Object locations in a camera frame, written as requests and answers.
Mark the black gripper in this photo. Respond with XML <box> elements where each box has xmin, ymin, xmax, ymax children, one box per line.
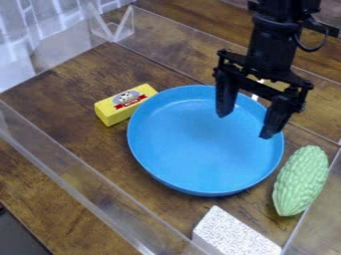
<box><xmin>213</xmin><ymin>49</ymin><xmax>313</xmax><ymax>139</ymax></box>

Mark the blue round tray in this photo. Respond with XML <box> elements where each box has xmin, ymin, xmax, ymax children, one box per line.
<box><xmin>127</xmin><ymin>85</ymin><xmax>285</xmax><ymax>197</ymax></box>

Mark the green bumpy gourd toy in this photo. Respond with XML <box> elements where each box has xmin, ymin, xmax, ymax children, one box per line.
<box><xmin>271</xmin><ymin>145</ymin><xmax>329</xmax><ymax>216</ymax></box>

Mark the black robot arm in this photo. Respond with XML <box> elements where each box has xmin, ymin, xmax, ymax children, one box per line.
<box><xmin>213</xmin><ymin>0</ymin><xmax>321</xmax><ymax>139</ymax></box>

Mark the yellow butter box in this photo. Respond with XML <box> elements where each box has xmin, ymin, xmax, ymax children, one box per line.
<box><xmin>95</xmin><ymin>84</ymin><xmax>158</xmax><ymax>127</ymax></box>

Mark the white speckled foam block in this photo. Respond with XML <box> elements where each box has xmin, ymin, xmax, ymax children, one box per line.
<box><xmin>191</xmin><ymin>206</ymin><xmax>281</xmax><ymax>255</ymax></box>

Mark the clear acrylic enclosure wall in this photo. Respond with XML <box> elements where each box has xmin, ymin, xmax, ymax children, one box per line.
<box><xmin>0</xmin><ymin>0</ymin><xmax>341</xmax><ymax>255</ymax></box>

